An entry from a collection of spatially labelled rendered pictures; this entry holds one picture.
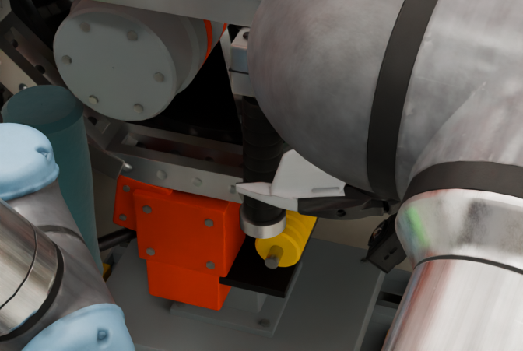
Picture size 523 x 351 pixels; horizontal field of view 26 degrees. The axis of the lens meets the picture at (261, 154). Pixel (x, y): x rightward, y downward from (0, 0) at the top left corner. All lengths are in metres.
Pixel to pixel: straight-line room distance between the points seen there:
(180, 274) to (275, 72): 0.95
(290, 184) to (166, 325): 0.77
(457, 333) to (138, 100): 0.72
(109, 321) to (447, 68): 0.33
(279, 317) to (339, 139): 1.21
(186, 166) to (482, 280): 0.92
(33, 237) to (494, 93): 0.33
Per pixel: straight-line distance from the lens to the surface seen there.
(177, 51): 1.08
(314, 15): 0.50
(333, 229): 2.18
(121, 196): 1.41
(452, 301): 0.44
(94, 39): 1.09
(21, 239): 0.69
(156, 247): 1.43
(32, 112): 1.24
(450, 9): 0.48
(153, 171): 1.36
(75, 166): 1.26
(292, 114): 0.51
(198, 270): 1.43
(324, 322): 1.69
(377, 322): 1.81
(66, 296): 0.71
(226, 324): 1.68
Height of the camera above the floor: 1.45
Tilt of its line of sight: 38 degrees down
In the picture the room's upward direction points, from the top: straight up
